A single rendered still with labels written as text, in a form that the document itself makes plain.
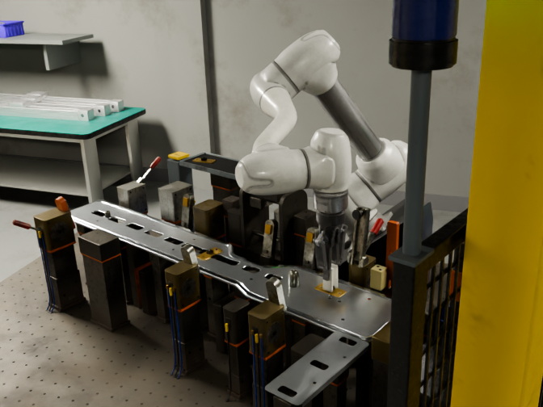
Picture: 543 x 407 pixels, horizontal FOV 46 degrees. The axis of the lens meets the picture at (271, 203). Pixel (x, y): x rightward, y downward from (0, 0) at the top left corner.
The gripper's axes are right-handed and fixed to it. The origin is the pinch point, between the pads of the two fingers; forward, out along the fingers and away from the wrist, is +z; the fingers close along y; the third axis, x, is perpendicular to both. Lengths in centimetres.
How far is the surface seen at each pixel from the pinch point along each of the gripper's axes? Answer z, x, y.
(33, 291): 37, -124, 22
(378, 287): 5.2, 8.9, -10.7
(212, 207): -1, -60, -15
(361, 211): -14.5, 0.2, -14.9
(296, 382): 6.4, 14.9, 35.0
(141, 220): 7, -86, -5
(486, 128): -63, 59, 53
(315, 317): 6.5, 2.6, 10.6
